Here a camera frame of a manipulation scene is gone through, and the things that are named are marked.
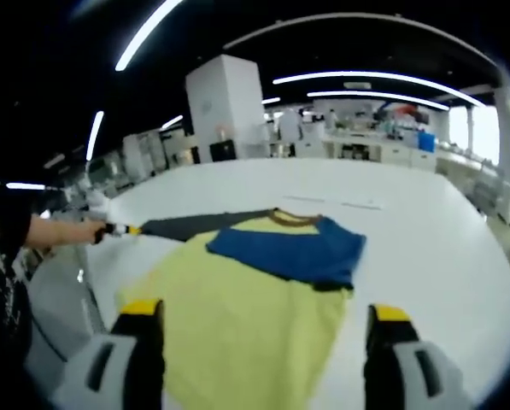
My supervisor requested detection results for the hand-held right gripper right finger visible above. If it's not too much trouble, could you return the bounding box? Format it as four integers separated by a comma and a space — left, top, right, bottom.
363, 303, 474, 410

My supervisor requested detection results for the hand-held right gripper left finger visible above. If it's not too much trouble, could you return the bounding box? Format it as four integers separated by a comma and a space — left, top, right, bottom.
50, 298, 167, 410

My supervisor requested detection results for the yellow blue grey garment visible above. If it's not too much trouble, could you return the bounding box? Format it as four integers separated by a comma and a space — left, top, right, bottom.
116, 207, 367, 410

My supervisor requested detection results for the person's left hand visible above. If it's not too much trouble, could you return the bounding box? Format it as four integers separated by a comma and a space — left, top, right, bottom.
73, 220, 108, 246

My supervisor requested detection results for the person's black printed shirt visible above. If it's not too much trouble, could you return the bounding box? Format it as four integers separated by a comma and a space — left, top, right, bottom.
0, 203, 36, 388

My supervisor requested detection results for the black chair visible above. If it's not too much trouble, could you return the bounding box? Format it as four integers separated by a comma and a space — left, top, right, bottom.
208, 140, 239, 163

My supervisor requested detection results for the blue crate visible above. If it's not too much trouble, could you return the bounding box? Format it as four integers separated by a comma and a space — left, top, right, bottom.
417, 131, 437, 152

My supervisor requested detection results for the curved ceiling light strip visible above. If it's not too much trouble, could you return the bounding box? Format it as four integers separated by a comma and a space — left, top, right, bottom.
273, 71, 487, 108

